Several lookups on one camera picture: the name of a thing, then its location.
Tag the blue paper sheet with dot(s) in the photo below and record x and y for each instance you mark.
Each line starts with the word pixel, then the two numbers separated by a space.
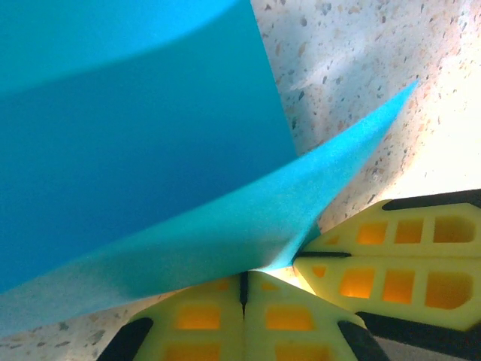
pixel 131 150

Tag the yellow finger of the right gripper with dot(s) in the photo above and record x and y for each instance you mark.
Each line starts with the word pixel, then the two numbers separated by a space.
pixel 413 225
pixel 413 286

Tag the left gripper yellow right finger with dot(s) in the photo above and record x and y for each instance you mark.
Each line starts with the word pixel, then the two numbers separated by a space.
pixel 293 331

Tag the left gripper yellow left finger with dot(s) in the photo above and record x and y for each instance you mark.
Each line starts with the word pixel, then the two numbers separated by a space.
pixel 195 331

